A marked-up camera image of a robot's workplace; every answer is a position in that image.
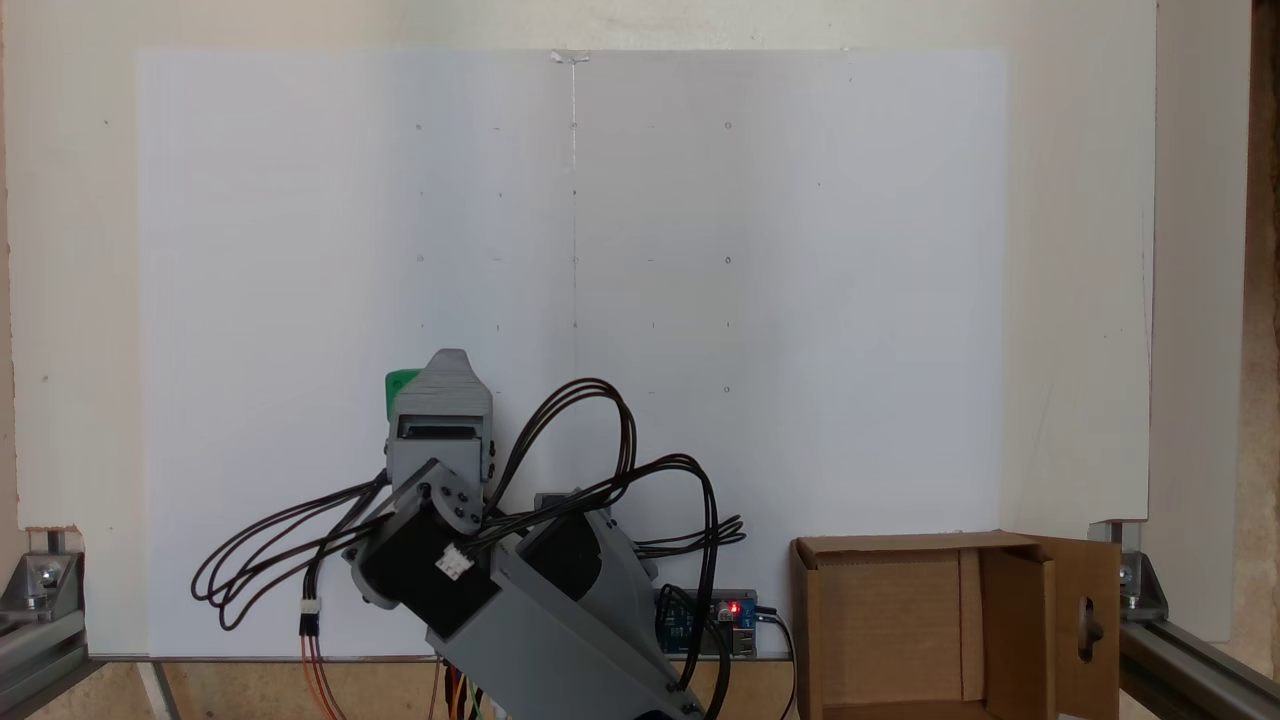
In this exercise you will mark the green die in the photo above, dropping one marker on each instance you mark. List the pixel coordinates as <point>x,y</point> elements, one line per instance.
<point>400,392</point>

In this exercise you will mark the aluminium frame post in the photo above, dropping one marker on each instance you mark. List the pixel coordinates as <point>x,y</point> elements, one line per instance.
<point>35,655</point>
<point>1200,670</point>

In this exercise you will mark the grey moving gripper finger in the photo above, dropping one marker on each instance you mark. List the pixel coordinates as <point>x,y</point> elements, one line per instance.
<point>445,385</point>

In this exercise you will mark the blue power circuit board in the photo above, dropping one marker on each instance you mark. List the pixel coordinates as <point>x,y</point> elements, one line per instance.
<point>735,625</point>

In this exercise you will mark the white paper sheet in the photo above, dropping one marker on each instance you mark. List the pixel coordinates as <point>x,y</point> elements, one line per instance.
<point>300,250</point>
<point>800,250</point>

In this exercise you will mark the brown cardboard box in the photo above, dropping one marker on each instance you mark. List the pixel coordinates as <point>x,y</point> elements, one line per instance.
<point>900,630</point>

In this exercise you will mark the clear tape piece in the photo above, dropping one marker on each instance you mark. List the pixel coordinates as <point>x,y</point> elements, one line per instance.
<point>570,57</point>

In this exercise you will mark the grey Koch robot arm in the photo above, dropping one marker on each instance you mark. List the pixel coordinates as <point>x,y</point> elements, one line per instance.
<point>560,640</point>

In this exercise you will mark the metal corner bracket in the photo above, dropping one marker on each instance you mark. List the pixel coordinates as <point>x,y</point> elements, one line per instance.
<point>45,575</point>
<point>1135,580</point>

